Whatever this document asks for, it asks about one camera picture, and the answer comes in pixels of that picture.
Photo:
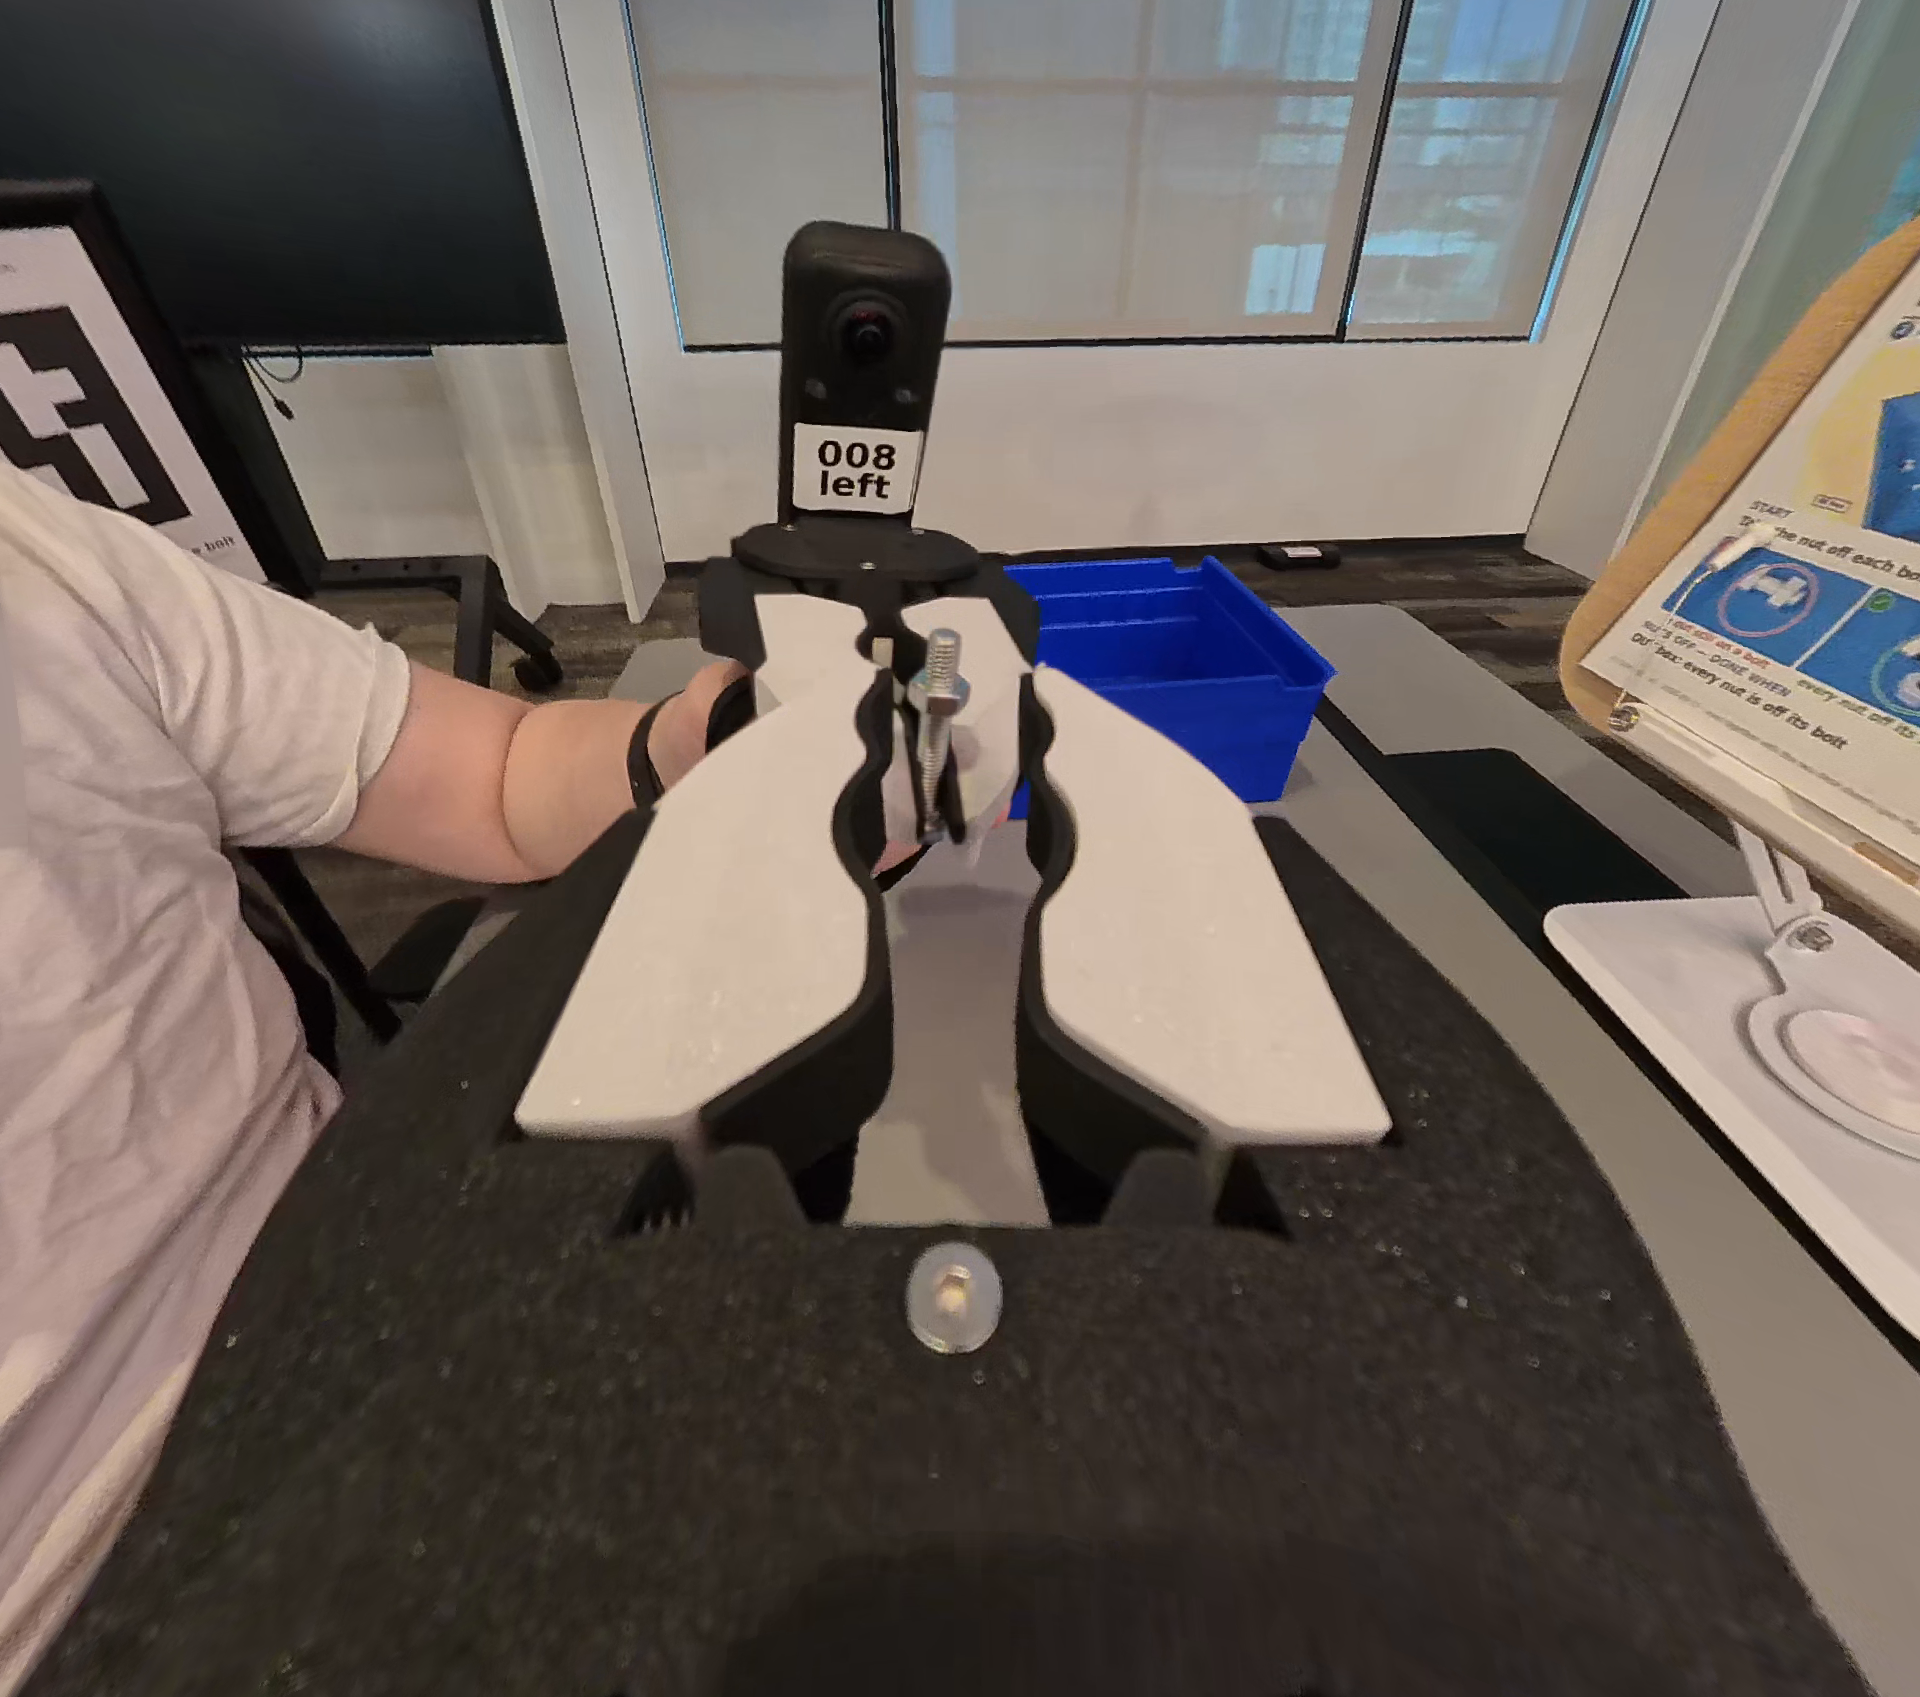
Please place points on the person's left forearm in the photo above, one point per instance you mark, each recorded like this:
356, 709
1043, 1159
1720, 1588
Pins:
495, 768

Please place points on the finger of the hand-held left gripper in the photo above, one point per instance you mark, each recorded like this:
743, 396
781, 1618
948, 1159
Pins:
810, 655
986, 651

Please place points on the blue plastic bin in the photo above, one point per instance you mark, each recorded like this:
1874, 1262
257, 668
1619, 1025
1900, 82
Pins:
1197, 722

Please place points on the white sign board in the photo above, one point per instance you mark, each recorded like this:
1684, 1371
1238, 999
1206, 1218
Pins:
88, 418

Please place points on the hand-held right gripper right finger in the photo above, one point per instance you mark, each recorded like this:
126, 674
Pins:
1197, 962

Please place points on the black wristband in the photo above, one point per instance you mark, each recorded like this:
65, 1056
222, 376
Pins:
640, 754

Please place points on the printed instruction sheet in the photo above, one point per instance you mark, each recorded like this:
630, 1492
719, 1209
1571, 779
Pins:
1799, 616

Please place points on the small black floor box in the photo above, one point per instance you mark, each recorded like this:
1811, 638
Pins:
1304, 558

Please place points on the glass window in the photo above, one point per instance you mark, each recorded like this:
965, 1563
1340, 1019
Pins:
1140, 46

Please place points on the black monitor stand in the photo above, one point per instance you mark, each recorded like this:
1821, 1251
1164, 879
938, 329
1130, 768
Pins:
257, 480

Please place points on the long thin silver bolt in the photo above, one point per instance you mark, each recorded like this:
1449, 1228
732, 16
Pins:
941, 768

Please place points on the large black monitor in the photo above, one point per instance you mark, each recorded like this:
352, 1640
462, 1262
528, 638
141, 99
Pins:
271, 46

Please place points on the person's left hand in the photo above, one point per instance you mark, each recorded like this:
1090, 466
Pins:
692, 711

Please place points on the white document stand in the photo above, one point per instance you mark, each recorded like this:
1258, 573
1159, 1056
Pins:
1668, 1010

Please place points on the small silver hex nut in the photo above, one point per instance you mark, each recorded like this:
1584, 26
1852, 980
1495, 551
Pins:
941, 693

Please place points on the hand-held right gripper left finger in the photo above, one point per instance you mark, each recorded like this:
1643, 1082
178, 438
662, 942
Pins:
709, 962

